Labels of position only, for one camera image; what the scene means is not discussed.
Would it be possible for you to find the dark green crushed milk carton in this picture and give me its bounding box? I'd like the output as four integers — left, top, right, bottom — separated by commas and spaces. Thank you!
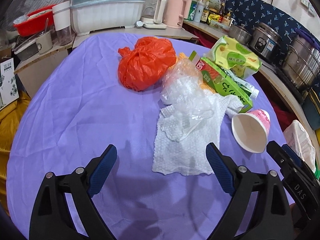
221, 68, 259, 100

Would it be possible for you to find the green NB carton box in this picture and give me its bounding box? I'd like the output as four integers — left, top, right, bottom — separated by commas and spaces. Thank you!
189, 51, 253, 113

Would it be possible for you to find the orange foam fruit net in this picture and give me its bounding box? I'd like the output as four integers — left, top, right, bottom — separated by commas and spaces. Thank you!
170, 53, 216, 94

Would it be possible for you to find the red plastic bag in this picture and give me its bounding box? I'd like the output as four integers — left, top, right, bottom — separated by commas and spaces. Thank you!
118, 36, 176, 92

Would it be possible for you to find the white trash bag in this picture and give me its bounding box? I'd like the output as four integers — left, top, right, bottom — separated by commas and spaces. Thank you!
283, 120, 316, 173

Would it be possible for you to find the pink paper cup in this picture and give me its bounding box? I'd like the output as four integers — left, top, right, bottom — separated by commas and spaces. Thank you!
231, 109, 271, 153

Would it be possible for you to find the large steel steamer pot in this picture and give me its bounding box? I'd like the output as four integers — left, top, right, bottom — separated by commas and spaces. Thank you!
282, 28, 319, 92

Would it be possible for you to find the white paper towel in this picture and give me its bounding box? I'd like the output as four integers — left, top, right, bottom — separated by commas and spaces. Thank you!
152, 90, 243, 176

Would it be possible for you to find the yellow-green snack bag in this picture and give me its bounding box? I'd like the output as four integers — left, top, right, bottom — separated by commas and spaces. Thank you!
204, 35, 261, 79

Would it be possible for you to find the steel rice cooker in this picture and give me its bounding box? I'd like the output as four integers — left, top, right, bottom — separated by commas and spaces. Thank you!
248, 22, 283, 63

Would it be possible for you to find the yellow cloth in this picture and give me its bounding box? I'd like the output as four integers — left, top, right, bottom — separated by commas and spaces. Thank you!
0, 91, 31, 215

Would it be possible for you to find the purple tablecloth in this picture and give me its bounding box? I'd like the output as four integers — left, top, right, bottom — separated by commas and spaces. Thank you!
6, 32, 296, 240

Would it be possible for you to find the clear bubble wrap bag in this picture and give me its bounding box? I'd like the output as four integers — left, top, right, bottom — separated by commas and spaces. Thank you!
160, 59, 214, 141

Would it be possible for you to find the small steel pot with lid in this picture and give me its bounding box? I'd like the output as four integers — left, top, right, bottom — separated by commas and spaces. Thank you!
228, 24, 252, 45

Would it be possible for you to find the white floral box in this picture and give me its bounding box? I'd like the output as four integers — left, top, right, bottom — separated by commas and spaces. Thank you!
0, 58, 19, 110

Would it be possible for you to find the yellow oil bottle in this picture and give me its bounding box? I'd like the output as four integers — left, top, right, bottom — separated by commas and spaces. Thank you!
222, 11, 232, 26

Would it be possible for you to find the blue patterned curtain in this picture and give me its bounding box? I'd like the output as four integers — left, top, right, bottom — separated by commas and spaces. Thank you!
224, 0, 320, 98

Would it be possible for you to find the yellow seasoning packet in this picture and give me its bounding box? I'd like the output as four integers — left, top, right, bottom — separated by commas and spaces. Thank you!
207, 12, 221, 25

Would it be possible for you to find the dark soy sauce bottle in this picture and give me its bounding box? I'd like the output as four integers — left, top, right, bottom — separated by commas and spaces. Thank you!
200, 0, 210, 24

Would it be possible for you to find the white thermos bottle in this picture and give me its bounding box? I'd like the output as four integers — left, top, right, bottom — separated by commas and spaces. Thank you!
193, 0, 205, 23

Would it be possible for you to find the green tin can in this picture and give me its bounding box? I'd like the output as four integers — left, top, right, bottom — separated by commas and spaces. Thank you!
187, 0, 197, 21

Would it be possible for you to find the pink electric kettle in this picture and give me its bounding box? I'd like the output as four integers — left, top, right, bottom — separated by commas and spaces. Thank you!
163, 0, 191, 29

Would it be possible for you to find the white power plug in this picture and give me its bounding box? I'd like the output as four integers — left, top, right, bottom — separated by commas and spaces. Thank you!
136, 21, 144, 28

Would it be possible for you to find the white coffee maker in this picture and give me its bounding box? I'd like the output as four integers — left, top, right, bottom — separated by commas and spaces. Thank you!
140, 0, 167, 29

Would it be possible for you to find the red plastic basin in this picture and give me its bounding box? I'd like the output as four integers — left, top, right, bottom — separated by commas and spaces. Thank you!
13, 5, 54, 37

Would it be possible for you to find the white-lidded clear jar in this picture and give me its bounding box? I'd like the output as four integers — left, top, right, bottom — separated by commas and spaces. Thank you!
52, 1, 72, 46

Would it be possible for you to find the white dish rack grey lid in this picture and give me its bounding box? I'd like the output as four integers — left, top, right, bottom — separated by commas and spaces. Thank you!
71, 0, 145, 36

